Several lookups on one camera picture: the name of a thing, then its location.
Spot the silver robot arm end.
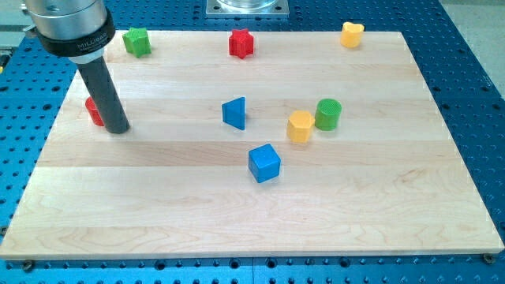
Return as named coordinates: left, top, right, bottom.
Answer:
left=24, top=0, right=115, bottom=65

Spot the yellow hexagon block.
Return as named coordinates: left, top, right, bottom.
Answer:
left=286, top=110, right=315, bottom=144

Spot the light wooden board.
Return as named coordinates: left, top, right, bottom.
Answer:
left=1, top=31, right=503, bottom=260

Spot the blue cube block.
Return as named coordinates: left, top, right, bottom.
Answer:
left=248, top=144, right=281, bottom=183

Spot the blue triangle block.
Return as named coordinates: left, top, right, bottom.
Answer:
left=222, top=97, right=246, bottom=130

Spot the green cylinder block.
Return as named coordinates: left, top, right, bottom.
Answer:
left=315, top=99, right=342, bottom=131

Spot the red star block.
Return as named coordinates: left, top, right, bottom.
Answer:
left=228, top=28, right=254, bottom=59

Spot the yellow heart block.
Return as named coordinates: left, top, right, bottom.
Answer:
left=340, top=21, right=365, bottom=48

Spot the green star block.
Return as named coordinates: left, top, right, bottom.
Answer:
left=122, top=28, right=152, bottom=58

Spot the red cylinder block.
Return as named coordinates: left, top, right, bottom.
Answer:
left=84, top=96, right=104, bottom=126

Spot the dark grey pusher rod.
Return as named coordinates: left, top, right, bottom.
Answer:
left=77, top=57, right=129, bottom=134

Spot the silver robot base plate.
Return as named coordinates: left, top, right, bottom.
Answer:
left=205, top=0, right=290, bottom=18

